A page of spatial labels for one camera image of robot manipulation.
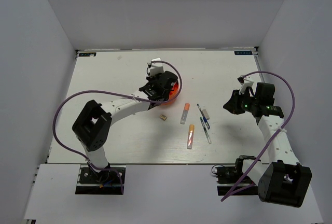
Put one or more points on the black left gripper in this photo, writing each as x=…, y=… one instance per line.
x=151, y=79

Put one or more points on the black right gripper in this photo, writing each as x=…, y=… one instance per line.
x=232, y=105

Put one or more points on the tan barcode eraser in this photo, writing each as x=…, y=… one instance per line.
x=163, y=117

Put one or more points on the orange cap highlighter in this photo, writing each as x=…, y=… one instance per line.
x=185, y=113

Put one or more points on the yellow cap highlighter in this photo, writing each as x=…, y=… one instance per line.
x=190, y=136

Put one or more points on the white eraser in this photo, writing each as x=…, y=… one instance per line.
x=205, y=114

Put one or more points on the green gel pen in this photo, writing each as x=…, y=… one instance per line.
x=205, y=131

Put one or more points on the blue gel pen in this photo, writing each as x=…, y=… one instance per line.
x=204, y=118

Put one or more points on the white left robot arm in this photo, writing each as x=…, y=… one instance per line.
x=94, y=121

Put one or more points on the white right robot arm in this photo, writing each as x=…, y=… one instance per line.
x=283, y=180

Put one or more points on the orange round organizer container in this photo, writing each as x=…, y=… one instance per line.
x=172, y=94

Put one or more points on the right corner label sticker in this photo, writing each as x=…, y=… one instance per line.
x=243, y=52

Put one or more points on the corner label sticker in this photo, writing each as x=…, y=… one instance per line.
x=243, y=52
x=87, y=54

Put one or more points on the left corner label sticker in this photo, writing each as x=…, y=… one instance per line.
x=87, y=54

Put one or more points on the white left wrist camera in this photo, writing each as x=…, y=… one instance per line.
x=154, y=67

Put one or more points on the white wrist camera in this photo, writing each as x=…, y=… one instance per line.
x=245, y=83
x=154, y=67

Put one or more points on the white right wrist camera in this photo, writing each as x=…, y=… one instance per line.
x=245, y=83

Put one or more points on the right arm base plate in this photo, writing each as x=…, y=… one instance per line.
x=228, y=175

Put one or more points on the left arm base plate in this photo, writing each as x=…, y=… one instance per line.
x=102, y=183

